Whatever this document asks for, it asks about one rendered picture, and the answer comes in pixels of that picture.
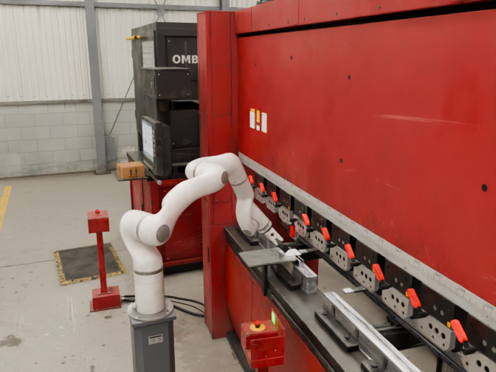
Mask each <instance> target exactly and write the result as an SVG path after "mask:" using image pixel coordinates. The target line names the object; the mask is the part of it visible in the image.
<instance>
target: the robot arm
mask: <svg viewBox="0 0 496 372"><path fill-rule="evenodd" d="M185 175H186V177H187V178H188V180H186V181H183V182H181V183H179V184H178V185H177V186H175V187H174V188H173V189H172V190H171V191H170V192H169V193H168V194H167V195H166V196H165V197H164V199H163V200H162V209H161V210H160V211H159V212H158V213H157V214H155V215H154V214H151V213H147V212H144V211H141V210H130V211H128V212H127V213H125V214H124V215H123V217H122V218H121V221H120V234H121V236H122V239H123V241H124V244H125V246H126V247H127V249H128V251H129V253H130V254H131V257H132V260H133V270H134V291H135V301H134V302H133V303H132V304H131V305H130V306H129V307H128V310H127V312H128V316H129V317H130V318H132V319H133V320H137V321H142V322H151V321H156V320H161V319H163V318H165V317H167V316H168V315H170V314H171V313H172V311H173V303H172V302H171V301H170V300H168V299H165V290H164V275H163V261H162V256H161V254H160V252H159V250H158V249H157V248H156V246H160V245H163V244H164V243H165V242H167V241H168V239H169V238H170V237H171V235H172V232H173V229H174V227H175V224H176V221H177V219H178V218H179V216H180V215H181V213H182V212H183V211H184V210H185V209H186V208H187V207H188V206H189V205H190V204H192V203H193V202H194V201H195V200H197V199H199V198H201V197H203V196H207V195H209V194H211V193H215V192H217V191H219V190H220V189H222V188H223V187H224V186H225V185H226V183H227V181H228V180H229V182H230V184H231V186H232V188H233V190H234V192H235V194H236V197H237V203H236V218H237V221H238V224H239V226H240V228H241V230H242V232H243V233H244V234H245V235H248V236H251V235H254V234H255V232H256V231H258V232H259V233H261V234H265V235H266V236H267V237H268V238H269V239H270V240H271V241H272V242H273V243H274V244H276V245H277V246H278V247H279V248H280V249H282V251H283V252H284V253H286V252H287V251H288V250H289V248H288V247H287V246H286V245H285V244H284V243H283V242H282V241H283V239H282V238H281V236H280V235H279V234H278V233H277V232H276V231H275V230H274V228H272V222H271V221H270V220H269V219H268V218H267V217H266V216H265V215H264V214H263V212H262V211H261V210H260V209H259V208H258V207H257V205H256V204H255V203H254V202H253V199H254V191H253V189H252V186H251V184H250V182H249V179H248V177H247V174H246V172H245V170H244V167H243V165H242V164H241V160H240V159H239V158H238V157H237V156H236V155H235V154H232V153H227V154H222V155H218V156H208V157H202V158H199V159H195V160H193V161H192V162H190V163H189V164H188V165H187V166H186V168H185Z"/></svg>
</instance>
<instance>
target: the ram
mask: <svg viewBox="0 0 496 372"><path fill-rule="evenodd" d="M250 109H254V110H255V128H251V127H250ZM257 110H258V111H260V122H259V123H258V122H257ZM262 112H264V113H267V119H266V133H264V132H262V131H261V118H262ZM257 124H258V125H259V130H257ZM238 152H240V153H242V154H243V155H245V156H247V157H249V158H250V159H252V160H253V161H255V162H257V163H258V164H259V165H262V166H263V167H265V168H266V169H268V170H270V171H271V172H273V173H275V174H276V175H278V176H279V177H281V178H283V179H285V180H286V181H287V182H290V183H291V184H293V185H294V186H296V187H298V188H300V189H301V190H303V191H304V192H306V193H308V194H309V195H311V196H313V197H315V198H316V199H318V200H319V201H321V202H322V203H324V204H326V205H328V206H329V207H331V208H332V209H334V210H336V211H337V212H339V213H341V214H342V215H344V216H345V217H347V218H349V219H350V220H352V221H354V222H356V223H357V224H359V225H360V226H362V227H364V228H365V229H367V230H369V231H370V232H372V233H373V234H375V235H377V236H379V237H380V238H382V239H384V240H385V241H386V242H388V243H390V244H392V245H394V246H395V247H397V248H398V249H400V250H401V251H403V252H405V253H407V254H408V255H410V256H411V257H413V258H415V259H416V260H418V261H420V262H422V263H423V264H425V265H426V266H428V267H429V268H431V269H433V270H435V271H436V272H438V273H439V274H441V275H443V276H444V277H446V278H448V279H450V280H451V281H452V282H454V283H456V284H458V285H459V286H461V287H463V288H464V289H466V290H467V291H469V292H471V293H473V294H474V295H476V296H477V297H479V298H480V299H482V300H484V301H486V302H487V303H489V304H491V305H492V306H494V307H495V308H496V9H491V10H479V11H472V12H465V13H453V14H446V15H433V16H427V17H420V18H407V19H400V20H393V21H380V22H373V23H367V24H355V25H348V26H341V27H328V28H321V29H314V30H302V31H295V32H282V33H275V34H268V35H256V36H250V37H243V38H238ZM238 158H239V159H240V160H241V162H242V163H244V164H245V165H246V166H248V167H249V168H251V169H253V170H254V171H255V172H257V173H259V174H260V175H262V176H263V177H264V178H266V179H268V180H269V181H270V182H272V183H273V184H275V185H277V186H278V187H279V188H281V189H282V190H285V191H286V192H287V193H289V194H290V195H292V196H294V197H295V198H296V199H298V200H299V201H301V202H302V203H304V204H305V205H307V206H308V207H310V208H311V209H313V210H314V211H316V212H317V213H319V214H320V215H322V216H323V217H325V218H327V219H328V220H329V221H331V222H332V223H334V224H336V225H337V226H338V227H340V228H342V229H343V230H344V231H346V232H347V233H349V234H351V235H352V236H353V237H355V238H357V239H358V240H360V241H361V242H362V243H364V244H366V245H367V246H369V247H370V248H371V249H373V250H375V251H376V252H378V253H379V254H380V255H382V256H384V257H385V258H387V259H388V260H390V261H392V262H393V263H395V264H396V265H397V266H399V267H401V268H402V269H403V270H405V271H406V272H408V273H410V274H411V275H412V276H414V277H415V278H417V279H419V280H420V281H421V282H423V283H425V284H426V285H428V286H429V287H430V288H432V289H434V290H435V291H437V292H438V293H440V294H441V295H443V296H445V297H446V298H447V299H449V300H451V301H452V302H453V303H455V304H456V305H458V306H460V307H461V308H462V309H464V310H465V311H467V312H469V313H470V314H471V315H473V316H474V317H476V318H478V319H479V320H480V321H482V322H483V323H485V324H487V325H488V326H490V327H491V328H493V329H494V330H496V320H495V319H494V318H492V317H490V316H489V315H488V314H486V313H484V312H483V311H481V310H480V309H478V308H476V307H475V306H473V305H472V304H470V303H468V302H467V301H465V300H464V299H462V298H461V297H459V296H457V295H456V294H454V293H453V292H451V291H450V290H449V289H446V288H445V287H443V286H442V285H441V284H439V283H437V282H435V281H434V280H433V279H431V278H429V277H427V276H426V275H425V274H423V273H421V272H420V271H418V270H417V269H415V268H413V267H412V266H411V265H409V264H408V263H405V262H404V261H403V260H401V259H400V258H397V257H396V256H395V255H393V254H392V253H390V252H388V251H387V250H386V249H384V248H382V247H380V246H379V245H378V244H376V243H374V242H372V241H371V240H370V239H368V238H366V237H365V236H363V235H362V234H360V233H358V232H357V231H356V230H354V229H352V228H350V227H349V226H348V225H346V224H344V223H342V222H341V221H340V220H338V219H337V218H335V217H333V216H332V215H330V214H329V213H327V212H326V211H324V210H322V209H321V208H319V207H318V206H316V205H315V204H313V203H311V202H310V201H308V200H307V199H305V198H303V197H302V196H300V195H299V194H297V193H296V192H294V191H293V190H291V189H289V188H288V187H286V186H285V185H283V184H281V183H280V182H278V181H277V180H275V179H273V178H272V177H271V176H269V175H267V174H266V173H264V172H263V171H261V170H259V169H258V168H256V167H255V166H253V165H251V164H250V163H248V162H247V161H245V160H244V159H242V158H241V157H238Z"/></svg>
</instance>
